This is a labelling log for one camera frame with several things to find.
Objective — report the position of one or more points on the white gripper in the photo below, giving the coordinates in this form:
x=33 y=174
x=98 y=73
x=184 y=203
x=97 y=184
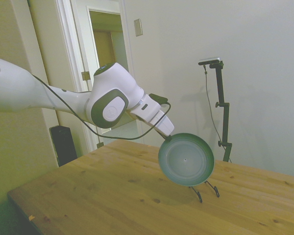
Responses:
x=165 y=124

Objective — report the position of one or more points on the green round plate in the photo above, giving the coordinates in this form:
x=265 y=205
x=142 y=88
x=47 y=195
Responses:
x=186 y=161

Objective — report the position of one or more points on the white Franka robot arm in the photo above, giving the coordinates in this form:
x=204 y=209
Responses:
x=112 y=98

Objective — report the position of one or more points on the brass door hinge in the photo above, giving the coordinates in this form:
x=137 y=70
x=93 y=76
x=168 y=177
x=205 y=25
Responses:
x=100 y=145
x=85 y=76

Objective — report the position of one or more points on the black tower speaker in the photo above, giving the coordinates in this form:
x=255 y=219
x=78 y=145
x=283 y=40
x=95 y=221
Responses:
x=63 y=144

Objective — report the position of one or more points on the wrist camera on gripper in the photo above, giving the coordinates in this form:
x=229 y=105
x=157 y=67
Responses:
x=158 y=98

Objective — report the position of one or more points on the black jointed-bar camera stand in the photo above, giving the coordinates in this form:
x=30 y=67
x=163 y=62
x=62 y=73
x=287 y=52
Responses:
x=226 y=122

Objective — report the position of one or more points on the grey exterior camera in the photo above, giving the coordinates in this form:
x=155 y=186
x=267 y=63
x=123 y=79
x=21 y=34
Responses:
x=209 y=61

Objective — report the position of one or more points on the wall switch plate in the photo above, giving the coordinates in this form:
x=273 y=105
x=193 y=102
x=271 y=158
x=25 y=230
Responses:
x=138 y=27

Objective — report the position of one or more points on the white door frame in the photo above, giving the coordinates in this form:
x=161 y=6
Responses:
x=74 y=36

